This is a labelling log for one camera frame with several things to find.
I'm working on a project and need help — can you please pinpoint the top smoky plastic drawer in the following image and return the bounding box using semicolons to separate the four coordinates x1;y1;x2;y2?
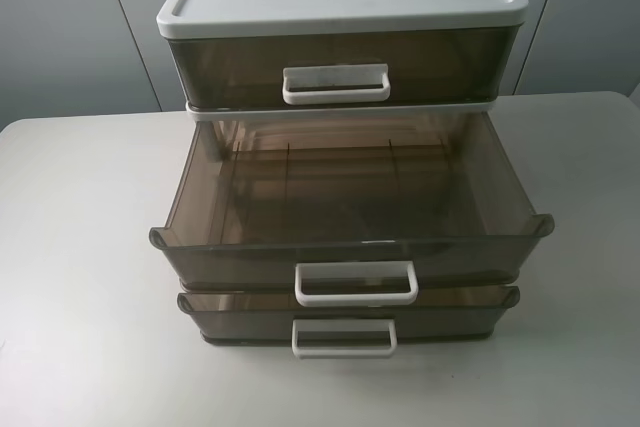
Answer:
169;27;517;111

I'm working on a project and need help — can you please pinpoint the bottom smoky plastic drawer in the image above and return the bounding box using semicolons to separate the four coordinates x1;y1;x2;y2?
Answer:
177;285;520;358

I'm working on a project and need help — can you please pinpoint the smoky plastic drawer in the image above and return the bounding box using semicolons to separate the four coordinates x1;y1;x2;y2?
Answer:
149;113;554;292
169;27;517;111
177;285;520;358

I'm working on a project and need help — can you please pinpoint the middle smoky plastic drawer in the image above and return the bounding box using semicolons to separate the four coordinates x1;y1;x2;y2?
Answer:
149;113;554;292

